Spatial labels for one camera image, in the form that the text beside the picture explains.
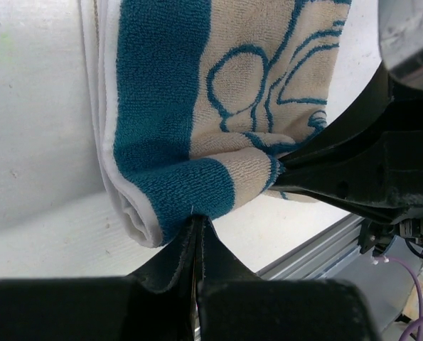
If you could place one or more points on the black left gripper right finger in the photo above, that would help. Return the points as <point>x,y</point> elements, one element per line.
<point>215,261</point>

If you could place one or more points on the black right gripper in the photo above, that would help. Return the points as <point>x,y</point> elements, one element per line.
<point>385,123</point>

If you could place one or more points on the blue beige Doraemon towel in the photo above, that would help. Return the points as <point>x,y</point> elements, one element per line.
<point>194,103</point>

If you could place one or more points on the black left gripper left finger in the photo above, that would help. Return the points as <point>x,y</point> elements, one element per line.
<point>172,268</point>

